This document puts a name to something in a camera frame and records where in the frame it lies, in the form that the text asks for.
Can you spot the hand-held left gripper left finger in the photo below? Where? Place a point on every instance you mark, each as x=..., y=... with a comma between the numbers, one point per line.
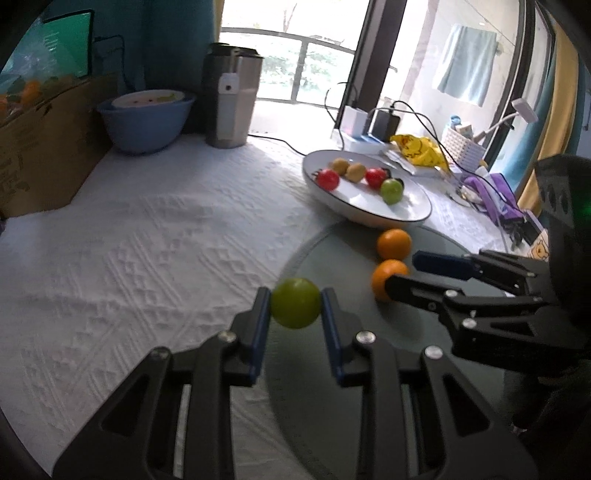
x=261, y=323

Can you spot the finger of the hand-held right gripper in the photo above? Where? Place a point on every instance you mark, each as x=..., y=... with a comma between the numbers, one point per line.
x=415, y=291
x=438, y=264

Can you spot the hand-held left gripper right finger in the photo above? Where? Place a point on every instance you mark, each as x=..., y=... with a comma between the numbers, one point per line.
x=330, y=332

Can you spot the small orange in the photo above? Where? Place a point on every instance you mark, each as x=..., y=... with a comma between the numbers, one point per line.
x=394, y=244
x=381, y=277

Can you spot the green tomato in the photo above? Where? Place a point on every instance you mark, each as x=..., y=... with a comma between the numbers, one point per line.
x=391, y=192
x=295, y=302

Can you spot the white plate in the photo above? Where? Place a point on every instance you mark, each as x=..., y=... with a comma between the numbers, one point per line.
x=415, y=207

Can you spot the round grey cutting board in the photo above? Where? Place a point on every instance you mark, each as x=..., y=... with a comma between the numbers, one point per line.
x=341, y=258

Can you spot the dark fruit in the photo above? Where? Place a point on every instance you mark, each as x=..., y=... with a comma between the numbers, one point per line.
x=400, y=181

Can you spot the red tomato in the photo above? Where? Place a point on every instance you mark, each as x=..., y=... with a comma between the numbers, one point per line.
x=376, y=177
x=328, y=179

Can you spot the yellow tomato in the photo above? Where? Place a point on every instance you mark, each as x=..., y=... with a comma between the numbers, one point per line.
x=355, y=172
x=340, y=165

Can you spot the white mug with bear print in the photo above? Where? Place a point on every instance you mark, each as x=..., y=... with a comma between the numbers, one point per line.
x=538, y=249

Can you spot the purple cloth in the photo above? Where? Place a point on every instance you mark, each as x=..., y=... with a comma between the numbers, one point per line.
x=501, y=194

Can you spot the yellow curtain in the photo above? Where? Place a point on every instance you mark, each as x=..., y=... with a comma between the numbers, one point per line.
x=217, y=18
x=556, y=115

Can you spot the yellow plastic bag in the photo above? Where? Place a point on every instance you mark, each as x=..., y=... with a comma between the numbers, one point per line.
x=418, y=150

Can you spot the white woven basket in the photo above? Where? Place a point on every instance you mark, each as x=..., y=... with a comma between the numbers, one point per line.
x=461, y=146

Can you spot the white desk lamp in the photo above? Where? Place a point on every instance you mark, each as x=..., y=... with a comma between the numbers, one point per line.
x=512, y=115

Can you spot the white power strip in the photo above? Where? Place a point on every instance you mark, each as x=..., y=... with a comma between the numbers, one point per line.
x=364, y=144

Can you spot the white textured tablecloth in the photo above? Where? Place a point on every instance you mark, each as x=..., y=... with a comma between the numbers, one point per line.
x=138, y=240

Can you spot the black charger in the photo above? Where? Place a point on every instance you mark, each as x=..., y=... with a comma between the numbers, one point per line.
x=384, y=125

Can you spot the white charger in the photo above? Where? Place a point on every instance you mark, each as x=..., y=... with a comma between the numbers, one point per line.
x=353, y=121

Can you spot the light blue towel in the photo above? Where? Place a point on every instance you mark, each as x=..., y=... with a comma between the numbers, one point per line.
x=466, y=64

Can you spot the blue bowl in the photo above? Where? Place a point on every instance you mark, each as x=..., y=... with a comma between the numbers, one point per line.
x=145, y=127

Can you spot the steel thermos jug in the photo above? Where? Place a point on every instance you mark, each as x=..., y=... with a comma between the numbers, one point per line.
x=231, y=97

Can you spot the balcony railing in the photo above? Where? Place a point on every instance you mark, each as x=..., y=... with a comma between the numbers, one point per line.
x=300, y=60

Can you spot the white dish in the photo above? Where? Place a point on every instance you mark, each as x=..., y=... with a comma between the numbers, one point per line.
x=152, y=98

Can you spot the cardboard box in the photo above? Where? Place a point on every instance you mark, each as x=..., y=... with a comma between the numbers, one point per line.
x=46, y=152

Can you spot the blue curtain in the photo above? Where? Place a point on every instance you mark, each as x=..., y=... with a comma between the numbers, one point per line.
x=152, y=46

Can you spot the clear plastic bag of oranges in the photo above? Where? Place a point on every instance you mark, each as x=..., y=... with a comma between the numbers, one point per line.
x=21, y=90

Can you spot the laptop with green screen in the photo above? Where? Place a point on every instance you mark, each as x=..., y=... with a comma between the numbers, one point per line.
x=51, y=44

